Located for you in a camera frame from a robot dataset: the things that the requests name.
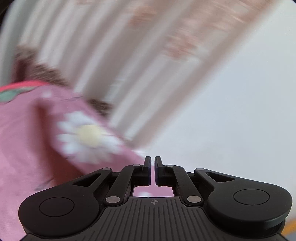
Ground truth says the orange and grey box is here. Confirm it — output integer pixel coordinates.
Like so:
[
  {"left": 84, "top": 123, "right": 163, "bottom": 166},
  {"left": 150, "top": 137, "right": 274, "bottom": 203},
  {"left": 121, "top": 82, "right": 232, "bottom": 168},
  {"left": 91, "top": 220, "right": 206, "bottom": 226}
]
[{"left": 281, "top": 218, "right": 296, "bottom": 240}]

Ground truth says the beige floral curtain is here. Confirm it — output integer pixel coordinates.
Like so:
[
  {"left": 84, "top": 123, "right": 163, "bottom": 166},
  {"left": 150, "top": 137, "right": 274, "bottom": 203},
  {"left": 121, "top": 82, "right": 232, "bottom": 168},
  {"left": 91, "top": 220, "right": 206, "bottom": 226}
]
[{"left": 1, "top": 1, "right": 273, "bottom": 148}]

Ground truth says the pink floral bed sheet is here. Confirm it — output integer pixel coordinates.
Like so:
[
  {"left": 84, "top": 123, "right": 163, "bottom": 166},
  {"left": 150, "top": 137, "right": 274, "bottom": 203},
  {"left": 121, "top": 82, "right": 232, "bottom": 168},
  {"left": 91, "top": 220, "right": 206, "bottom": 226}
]
[{"left": 0, "top": 79, "right": 174, "bottom": 241}]

